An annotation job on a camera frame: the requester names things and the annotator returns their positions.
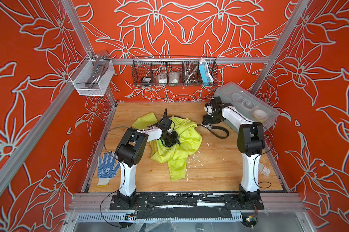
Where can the metal tongs in basket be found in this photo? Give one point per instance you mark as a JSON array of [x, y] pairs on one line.
[[190, 73]]

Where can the small black device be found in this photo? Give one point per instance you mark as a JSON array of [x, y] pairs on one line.
[[146, 81]]

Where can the metal utensils in bin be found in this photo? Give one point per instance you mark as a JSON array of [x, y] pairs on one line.
[[99, 69]]

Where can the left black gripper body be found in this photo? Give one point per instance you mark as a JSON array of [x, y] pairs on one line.
[[170, 140]]

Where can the white power adapter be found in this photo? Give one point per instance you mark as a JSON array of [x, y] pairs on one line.
[[162, 78]]

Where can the black wire wall basket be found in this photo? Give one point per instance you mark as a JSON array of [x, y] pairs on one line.
[[176, 71]]

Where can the grey plastic storage box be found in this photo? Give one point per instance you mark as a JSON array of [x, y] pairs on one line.
[[247, 104]]

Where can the clear plastic cup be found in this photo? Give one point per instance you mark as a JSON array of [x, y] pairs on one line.
[[173, 78]]

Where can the yellow-green trousers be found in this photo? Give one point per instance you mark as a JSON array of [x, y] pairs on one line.
[[176, 145]]

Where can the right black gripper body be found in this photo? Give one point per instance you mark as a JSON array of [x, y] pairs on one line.
[[211, 119]]

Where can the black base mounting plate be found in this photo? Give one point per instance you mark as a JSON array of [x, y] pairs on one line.
[[143, 201]]

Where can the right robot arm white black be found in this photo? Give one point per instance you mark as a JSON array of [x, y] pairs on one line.
[[250, 143]]

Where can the clear plastic wall bin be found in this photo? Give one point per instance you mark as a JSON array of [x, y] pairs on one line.
[[84, 72]]

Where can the blue dotted work glove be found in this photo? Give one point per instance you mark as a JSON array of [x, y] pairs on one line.
[[107, 168]]

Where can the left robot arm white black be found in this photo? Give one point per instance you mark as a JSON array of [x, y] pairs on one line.
[[130, 151]]

